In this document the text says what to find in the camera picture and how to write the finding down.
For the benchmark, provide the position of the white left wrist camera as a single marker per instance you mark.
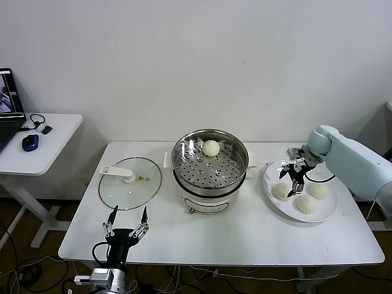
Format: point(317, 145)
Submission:
point(82, 279)

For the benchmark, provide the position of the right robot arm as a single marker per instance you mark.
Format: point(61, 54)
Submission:
point(352, 156)

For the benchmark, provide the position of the black laptop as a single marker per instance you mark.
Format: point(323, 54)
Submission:
point(9, 128)

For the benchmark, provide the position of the blue computer mouse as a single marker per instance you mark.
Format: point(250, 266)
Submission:
point(30, 142)

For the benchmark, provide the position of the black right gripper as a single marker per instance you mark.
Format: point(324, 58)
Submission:
point(301, 170)

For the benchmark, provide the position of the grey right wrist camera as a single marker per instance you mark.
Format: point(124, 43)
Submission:
point(294, 153)

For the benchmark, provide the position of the white electric cooker base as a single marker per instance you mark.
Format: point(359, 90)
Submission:
point(205, 203)

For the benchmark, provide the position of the white round plate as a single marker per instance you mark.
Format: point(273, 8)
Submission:
point(324, 211)

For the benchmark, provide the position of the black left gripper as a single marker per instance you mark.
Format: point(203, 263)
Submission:
point(121, 238)

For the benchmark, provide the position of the white side table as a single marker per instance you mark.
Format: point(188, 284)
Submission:
point(55, 144)

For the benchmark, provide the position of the white furniture foot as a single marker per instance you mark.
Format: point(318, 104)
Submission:
point(379, 226)

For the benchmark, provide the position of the perforated steel steamer basket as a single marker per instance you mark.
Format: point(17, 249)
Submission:
point(226, 174)

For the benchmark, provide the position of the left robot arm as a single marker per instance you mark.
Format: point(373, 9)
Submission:
point(110, 278)

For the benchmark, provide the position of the small black device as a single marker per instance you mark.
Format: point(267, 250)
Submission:
point(47, 130)

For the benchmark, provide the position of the white steamed baozi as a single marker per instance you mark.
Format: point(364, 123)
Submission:
point(318, 190)
point(280, 193)
point(210, 148)
point(305, 204)

